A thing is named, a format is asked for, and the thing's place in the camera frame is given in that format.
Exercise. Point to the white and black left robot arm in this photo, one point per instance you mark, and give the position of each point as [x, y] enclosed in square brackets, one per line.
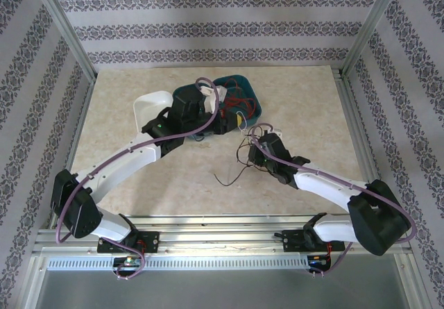
[118, 165]

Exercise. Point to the grey metal panel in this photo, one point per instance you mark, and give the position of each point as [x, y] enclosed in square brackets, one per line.
[222, 288]

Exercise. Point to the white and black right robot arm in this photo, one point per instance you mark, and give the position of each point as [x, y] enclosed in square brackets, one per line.
[322, 187]

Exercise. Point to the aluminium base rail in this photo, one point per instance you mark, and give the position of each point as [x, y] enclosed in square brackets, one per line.
[222, 234]

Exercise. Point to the aluminium frame post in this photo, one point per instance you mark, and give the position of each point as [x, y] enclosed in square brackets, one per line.
[374, 27]
[66, 27]

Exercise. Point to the aluminium side rail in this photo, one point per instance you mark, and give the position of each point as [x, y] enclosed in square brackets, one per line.
[360, 142]
[73, 142]

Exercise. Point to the white plastic bin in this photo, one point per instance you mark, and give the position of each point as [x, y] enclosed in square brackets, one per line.
[152, 106]

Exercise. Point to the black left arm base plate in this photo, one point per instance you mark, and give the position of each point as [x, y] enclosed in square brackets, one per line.
[152, 241]

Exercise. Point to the teal plastic bin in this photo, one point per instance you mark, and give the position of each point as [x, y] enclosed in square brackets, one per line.
[180, 90]
[248, 88]

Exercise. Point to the small circuit board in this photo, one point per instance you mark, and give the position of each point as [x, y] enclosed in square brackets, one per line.
[129, 261]
[318, 258]

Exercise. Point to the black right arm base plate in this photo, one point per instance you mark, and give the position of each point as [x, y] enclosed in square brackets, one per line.
[291, 241]

